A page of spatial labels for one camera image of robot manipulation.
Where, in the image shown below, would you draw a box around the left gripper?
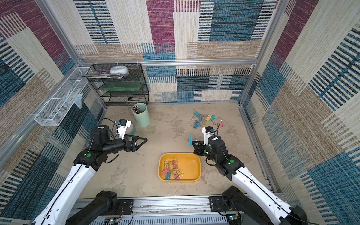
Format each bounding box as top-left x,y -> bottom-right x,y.
101,133 -> 146,155

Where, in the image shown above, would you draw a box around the green pen cup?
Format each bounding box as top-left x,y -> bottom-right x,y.
131,103 -> 151,128

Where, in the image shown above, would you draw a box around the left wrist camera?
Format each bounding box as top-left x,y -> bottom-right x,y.
115,119 -> 131,140

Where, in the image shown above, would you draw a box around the yellow storage tray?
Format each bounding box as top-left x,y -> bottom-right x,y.
158,153 -> 202,182

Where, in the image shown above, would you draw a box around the white wire wall basket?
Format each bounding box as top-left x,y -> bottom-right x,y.
34,67 -> 89,126

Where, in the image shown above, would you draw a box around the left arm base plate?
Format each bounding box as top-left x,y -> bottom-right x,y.
100,199 -> 134,216

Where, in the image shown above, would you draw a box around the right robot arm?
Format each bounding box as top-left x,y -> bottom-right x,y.
192,136 -> 308,225

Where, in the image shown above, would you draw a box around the black wire shelf rack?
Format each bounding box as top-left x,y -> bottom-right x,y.
86,63 -> 150,107

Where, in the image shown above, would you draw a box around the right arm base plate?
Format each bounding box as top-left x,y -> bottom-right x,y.
209,196 -> 248,213

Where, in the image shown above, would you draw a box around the blue binder clip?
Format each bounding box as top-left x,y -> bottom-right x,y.
193,121 -> 202,128

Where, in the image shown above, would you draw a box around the green round clock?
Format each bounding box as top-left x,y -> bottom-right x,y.
125,123 -> 136,135

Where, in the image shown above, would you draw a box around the magazines on shelf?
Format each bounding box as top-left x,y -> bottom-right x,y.
80,70 -> 124,79

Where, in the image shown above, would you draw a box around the white oval device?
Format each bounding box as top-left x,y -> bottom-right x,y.
110,66 -> 129,76

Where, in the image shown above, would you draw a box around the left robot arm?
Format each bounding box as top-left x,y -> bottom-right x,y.
32,126 -> 147,225

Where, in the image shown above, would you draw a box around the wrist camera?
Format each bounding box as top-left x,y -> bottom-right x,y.
202,126 -> 215,145
115,119 -> 131,140

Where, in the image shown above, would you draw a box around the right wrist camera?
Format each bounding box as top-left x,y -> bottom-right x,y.
202,126 -> 215,145

